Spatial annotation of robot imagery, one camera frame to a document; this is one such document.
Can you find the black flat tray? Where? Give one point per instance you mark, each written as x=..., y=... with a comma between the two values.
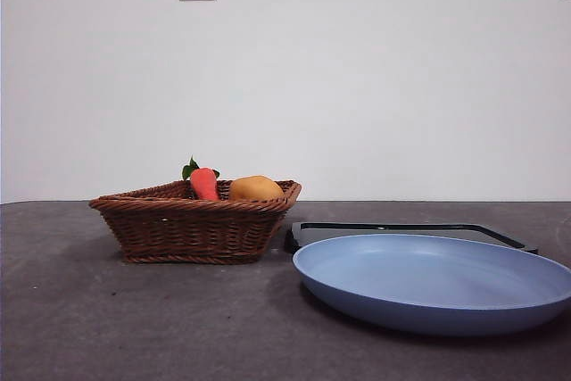
x=321, y=231

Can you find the blue round plate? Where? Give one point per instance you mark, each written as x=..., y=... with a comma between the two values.
x=424, y=283

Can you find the orange carrot with green leaves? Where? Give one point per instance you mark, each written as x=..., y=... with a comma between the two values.
x=204, y=184

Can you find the brown wicker basket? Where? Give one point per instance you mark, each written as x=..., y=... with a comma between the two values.
x=187, y=231

